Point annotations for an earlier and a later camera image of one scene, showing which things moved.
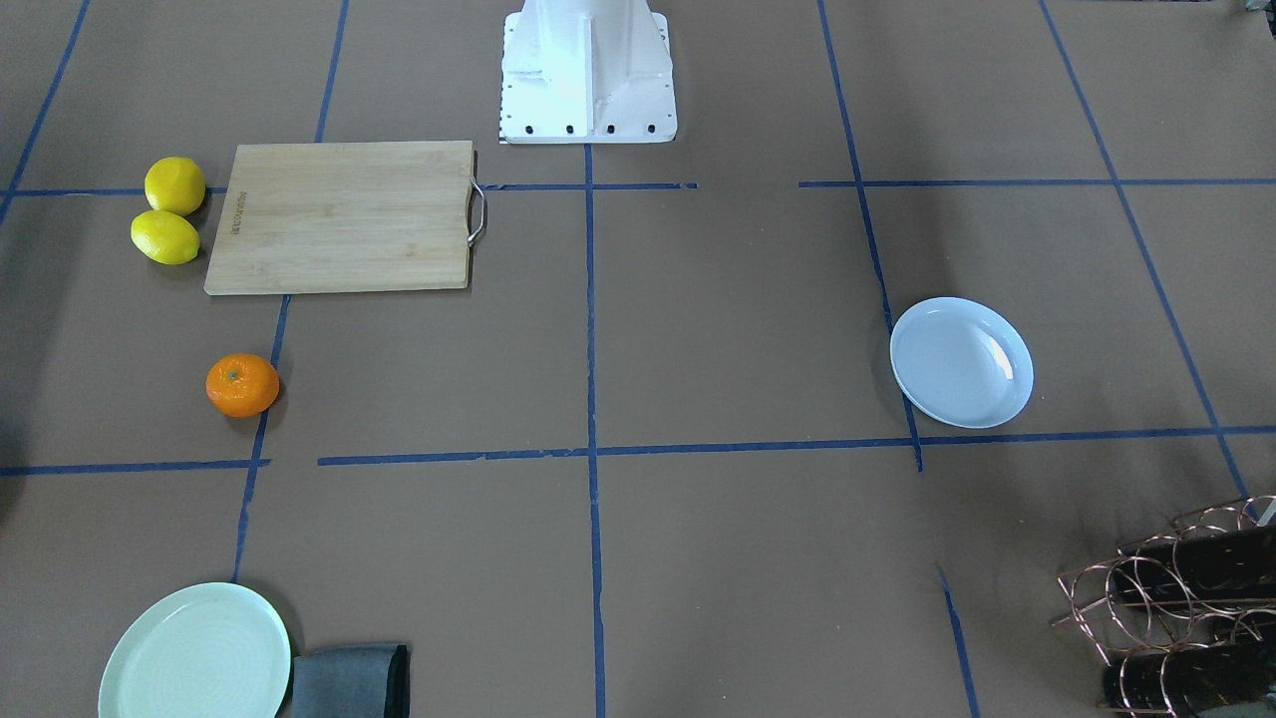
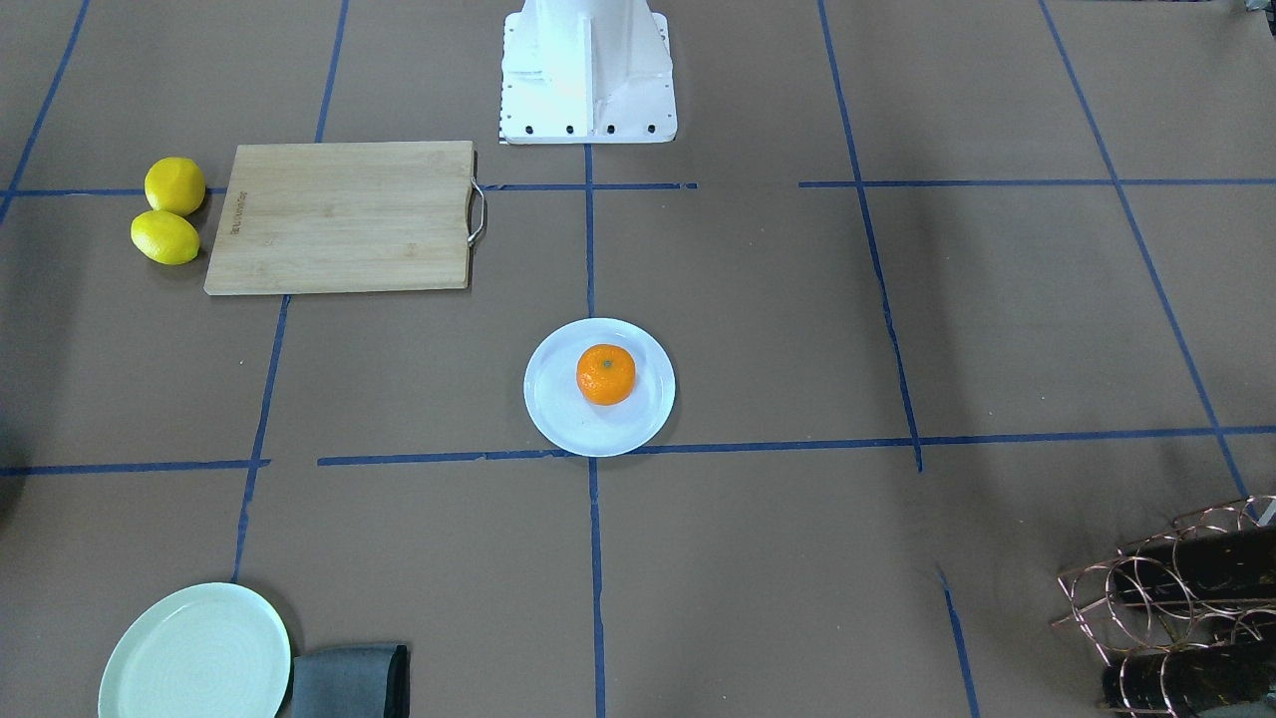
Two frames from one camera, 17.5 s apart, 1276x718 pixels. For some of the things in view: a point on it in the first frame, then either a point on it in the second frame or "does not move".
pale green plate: x=217 y=650 does not move
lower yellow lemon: x=164 y=236 does not move
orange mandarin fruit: x=241 y=385 → x=606 y=374
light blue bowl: x=961 y=363 → x=567 y=418
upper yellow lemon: x=174 y=184 does not move
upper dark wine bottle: x=1222 y=564 does not move
